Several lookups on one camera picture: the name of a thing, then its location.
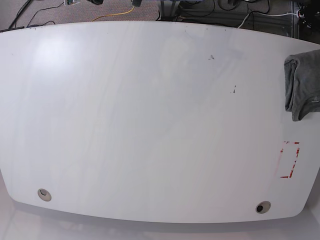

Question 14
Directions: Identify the grey t-shirt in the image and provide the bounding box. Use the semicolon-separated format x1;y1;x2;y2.
284;50;320;122

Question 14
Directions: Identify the red tape rectangle marking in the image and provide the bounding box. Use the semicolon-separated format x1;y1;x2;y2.
277;141;300;179

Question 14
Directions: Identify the white power strip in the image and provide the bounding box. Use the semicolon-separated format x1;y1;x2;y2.
296;9;305;19

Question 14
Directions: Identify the aluminium frame stand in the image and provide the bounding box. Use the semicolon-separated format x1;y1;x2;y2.
157;0;182;21

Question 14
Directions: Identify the yellow cable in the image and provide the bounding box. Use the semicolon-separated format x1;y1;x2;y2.
92;5;136;23

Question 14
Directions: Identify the right table cable grommet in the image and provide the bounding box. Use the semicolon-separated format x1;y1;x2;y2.
255;201;271;214

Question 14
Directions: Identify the table cable grommet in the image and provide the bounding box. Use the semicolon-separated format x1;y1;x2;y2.
255;201;271;214
37;188;52;202

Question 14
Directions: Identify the left table cable grommet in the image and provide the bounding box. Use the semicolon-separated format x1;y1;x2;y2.
37;188;52;202

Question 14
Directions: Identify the white cable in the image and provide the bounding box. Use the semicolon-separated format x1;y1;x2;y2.
236;11;298;30

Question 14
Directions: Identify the black cable on floor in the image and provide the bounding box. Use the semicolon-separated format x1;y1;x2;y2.
8;0;68;29

